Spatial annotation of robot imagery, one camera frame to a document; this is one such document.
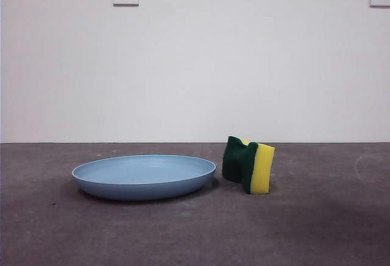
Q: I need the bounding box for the blue round plate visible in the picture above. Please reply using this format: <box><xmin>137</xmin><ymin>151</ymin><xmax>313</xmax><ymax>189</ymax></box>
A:
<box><xmin>71</xmin><ymin>154</ymin><xmax>218</xmax><ymax>201</ymax></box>

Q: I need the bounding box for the yellow and green sponge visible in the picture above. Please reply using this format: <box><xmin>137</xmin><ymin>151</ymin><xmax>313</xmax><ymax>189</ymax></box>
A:
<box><xmin>221</xmin><ymin>135</ymin><xmax>277</xmax><ymax>195</ymax></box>

